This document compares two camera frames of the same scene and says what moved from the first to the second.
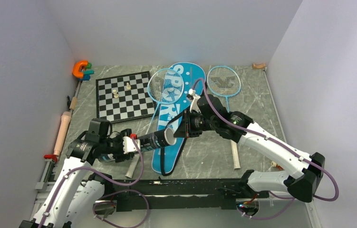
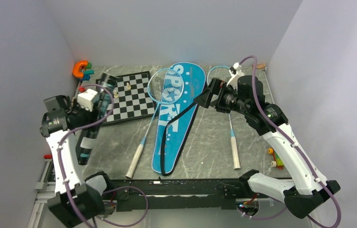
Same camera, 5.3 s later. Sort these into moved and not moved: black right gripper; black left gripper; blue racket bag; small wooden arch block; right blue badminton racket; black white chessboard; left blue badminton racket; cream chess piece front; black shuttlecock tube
Moved: black right gripper; black left gripper; black shuttlecock tube
Not moved: blue racket bag; cream chess piece front; right blue badminton racket; small wooden arch block; left blue badminton racket; black white chessboard
